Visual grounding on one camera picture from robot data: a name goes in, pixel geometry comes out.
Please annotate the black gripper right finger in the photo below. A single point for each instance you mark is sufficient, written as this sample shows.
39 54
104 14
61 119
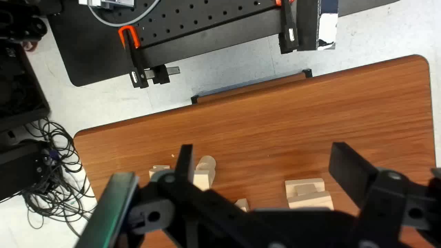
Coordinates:
352 170

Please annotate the small wooden rectangular block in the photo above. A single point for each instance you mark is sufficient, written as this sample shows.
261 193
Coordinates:
242 206

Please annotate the tall upright wooden block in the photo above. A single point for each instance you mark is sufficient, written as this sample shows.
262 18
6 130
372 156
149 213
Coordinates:
202 180

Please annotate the silver metal camera bracket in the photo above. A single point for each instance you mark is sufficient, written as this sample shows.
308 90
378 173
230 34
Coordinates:
111 3

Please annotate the white paper piece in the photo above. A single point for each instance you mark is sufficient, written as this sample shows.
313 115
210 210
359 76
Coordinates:
328 28

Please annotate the black perforated breadboard platform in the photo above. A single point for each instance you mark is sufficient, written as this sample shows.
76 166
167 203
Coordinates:
207 28

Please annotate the notched wooden block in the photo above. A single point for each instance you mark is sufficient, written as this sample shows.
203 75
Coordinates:
305 198

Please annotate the black electronics box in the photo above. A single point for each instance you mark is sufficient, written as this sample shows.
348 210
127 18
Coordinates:
18 170

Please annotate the large black equipment case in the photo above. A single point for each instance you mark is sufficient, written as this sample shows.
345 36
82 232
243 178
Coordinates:
18 91

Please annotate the black wheeled stand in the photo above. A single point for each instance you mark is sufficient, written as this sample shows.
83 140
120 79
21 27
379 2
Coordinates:
18 23

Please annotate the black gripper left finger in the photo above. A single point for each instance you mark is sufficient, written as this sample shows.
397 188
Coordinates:
186 160

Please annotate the round-topped wooden block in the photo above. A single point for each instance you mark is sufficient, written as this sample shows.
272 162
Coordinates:
157 171

